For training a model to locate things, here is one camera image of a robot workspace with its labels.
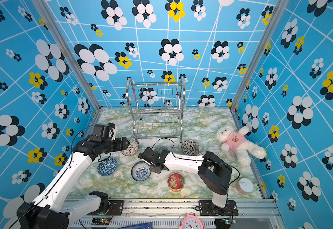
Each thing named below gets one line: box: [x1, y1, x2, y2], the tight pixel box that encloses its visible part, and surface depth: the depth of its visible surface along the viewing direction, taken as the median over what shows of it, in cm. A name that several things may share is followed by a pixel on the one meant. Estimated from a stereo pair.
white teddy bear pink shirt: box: [215, 125, 268, 167], surface depth 90 cm
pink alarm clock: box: [178, 213, 207, 229], surface depth 69 cm
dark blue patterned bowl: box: [97, 156, 118, 177], surface depth 88 cm
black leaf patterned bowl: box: [181, 139, 200, 157], surface depth 96 cm
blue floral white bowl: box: [130, 160, 152, 182], surface depth 86 cm
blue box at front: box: [118, 222, 153, 229], surface depth 66 cm
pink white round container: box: [235, 177, 254, 195], surface depth 77 cm
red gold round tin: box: [167, 171, 186, 192], surface depth 80 cm
